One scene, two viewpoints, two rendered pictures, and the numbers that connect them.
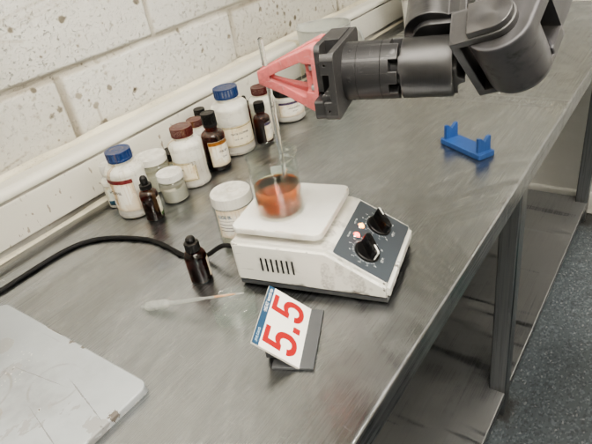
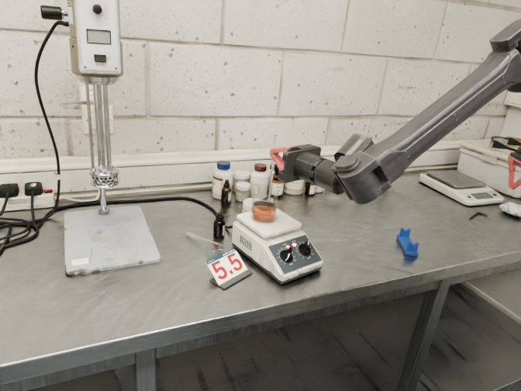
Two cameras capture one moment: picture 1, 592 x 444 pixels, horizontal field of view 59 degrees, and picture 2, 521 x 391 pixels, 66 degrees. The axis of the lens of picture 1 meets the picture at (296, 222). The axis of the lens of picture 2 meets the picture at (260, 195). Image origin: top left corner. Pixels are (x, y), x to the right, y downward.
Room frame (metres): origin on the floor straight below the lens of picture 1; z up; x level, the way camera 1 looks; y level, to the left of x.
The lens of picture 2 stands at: (-0.24, -0.32, 1.27)
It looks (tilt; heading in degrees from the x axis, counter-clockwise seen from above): 23 degrees down; 23
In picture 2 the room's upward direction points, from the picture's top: 6 degrees clockwise
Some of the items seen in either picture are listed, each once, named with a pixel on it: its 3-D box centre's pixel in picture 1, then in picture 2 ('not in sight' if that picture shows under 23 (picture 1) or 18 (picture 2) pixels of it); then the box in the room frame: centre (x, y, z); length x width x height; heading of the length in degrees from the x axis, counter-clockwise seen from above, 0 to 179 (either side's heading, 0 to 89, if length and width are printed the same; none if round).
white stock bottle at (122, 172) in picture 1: (128, 180); (222, 179); (0.81, 0.26, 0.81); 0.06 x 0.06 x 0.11
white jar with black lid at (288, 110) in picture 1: (288, 101); not in sight; (1.12, -0.03, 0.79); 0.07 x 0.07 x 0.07
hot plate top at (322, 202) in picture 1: (292, 208); (269, 221); (0.58, 0.00, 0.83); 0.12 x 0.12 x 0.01; 63
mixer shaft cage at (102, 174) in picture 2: not in sight; (101, 131); (0.43, 0.37, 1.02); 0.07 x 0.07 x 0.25
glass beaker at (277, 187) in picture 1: (277, 183); (264, 205); (0.57, 0.01, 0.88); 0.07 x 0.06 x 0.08; 34
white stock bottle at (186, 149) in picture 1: (188, 154); (259, 181); (0.88, 0.17, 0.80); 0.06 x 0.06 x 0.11
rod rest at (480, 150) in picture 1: (466, 139); (408, 240); (0.82, -0.31, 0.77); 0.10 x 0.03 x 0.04; 21
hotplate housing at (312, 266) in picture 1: (315, 238); (274, 241); (0.57, -0.02, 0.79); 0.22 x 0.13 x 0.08; 63
